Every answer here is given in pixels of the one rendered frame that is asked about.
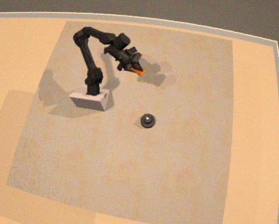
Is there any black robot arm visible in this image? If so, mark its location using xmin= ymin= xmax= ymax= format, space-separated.
xmin=73 ymin=27 xmax=130 ymax=96

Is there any orange knob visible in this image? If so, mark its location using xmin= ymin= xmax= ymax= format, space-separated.
xmin=131 ymin=68 xmax=144 ymax=76

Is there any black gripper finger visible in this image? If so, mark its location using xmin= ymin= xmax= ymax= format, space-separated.
xmin=131 ymin=61 xmax=144 ymax=72
xmin=123 ymin=63 xmax=135 ymax=73

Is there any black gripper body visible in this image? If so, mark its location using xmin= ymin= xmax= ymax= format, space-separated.
xmin=115 ymin=50 xmax=142 ymax=72

